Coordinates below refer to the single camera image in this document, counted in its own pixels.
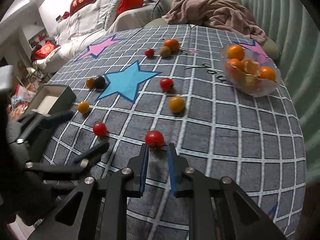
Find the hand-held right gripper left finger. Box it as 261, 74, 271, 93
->
27, 143, 150, 240

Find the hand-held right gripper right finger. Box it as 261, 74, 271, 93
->
167, 142, 288, 240

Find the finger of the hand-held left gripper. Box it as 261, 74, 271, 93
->
15, 111, 75, 145
24, 142, 110, 180

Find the grey box with white inside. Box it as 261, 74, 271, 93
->
25, 84, 77, 120

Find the pile of colourful packets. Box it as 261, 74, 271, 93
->
7, 80, 38, 120

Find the grey checked cloth with stars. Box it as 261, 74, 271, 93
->
41, 25, 307, 240

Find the dark purple cherry tomato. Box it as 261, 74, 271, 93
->
93, 76, 106, 89

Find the red patterned cushion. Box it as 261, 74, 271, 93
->
35, 41, 59, 59

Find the white sofa with cushions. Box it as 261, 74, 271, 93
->
32, 0, 120, 73

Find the orange tangerine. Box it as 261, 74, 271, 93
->
227, 44, 245, 61
226, 58, 244, 74
259, 66, 276, 81
163, 38, 180, 52

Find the beige sofa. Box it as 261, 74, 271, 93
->
107, 2, 165, 34

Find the peeled tangerine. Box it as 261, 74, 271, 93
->
240, 59, 260, 80

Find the plain red pillow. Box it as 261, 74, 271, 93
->
117, 0, 145, 15

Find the pink-brown blanket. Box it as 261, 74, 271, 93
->
162, 0, 267, 44

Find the pale green curtain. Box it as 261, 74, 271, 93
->
237, 0, 320, 180

